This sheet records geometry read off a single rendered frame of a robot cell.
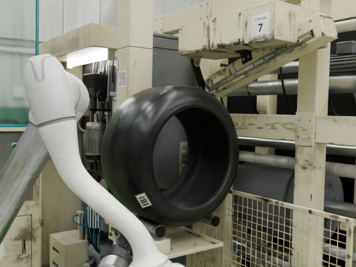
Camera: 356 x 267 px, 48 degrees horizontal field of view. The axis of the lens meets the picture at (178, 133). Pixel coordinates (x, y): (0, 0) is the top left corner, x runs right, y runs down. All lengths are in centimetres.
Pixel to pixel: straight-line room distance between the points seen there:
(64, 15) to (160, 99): 980
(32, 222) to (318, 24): 158
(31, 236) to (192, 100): 109
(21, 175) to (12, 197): 7
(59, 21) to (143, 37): 928
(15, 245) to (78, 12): 961
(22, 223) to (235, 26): 135
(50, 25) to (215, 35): 944
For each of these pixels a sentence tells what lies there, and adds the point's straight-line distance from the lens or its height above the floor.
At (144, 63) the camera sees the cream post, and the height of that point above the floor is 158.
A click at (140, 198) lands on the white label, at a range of 151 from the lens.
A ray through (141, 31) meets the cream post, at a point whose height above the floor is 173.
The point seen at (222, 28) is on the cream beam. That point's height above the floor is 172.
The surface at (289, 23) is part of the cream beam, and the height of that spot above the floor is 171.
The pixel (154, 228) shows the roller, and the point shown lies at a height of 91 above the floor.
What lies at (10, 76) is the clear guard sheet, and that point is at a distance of 208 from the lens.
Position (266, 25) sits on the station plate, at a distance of 160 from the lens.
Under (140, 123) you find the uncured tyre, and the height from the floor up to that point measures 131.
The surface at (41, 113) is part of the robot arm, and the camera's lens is 105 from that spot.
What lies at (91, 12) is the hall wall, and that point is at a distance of 1150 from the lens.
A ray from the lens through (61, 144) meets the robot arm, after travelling 105.
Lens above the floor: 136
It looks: 3 degrees down
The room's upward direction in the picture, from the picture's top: 1 degrees clockwise
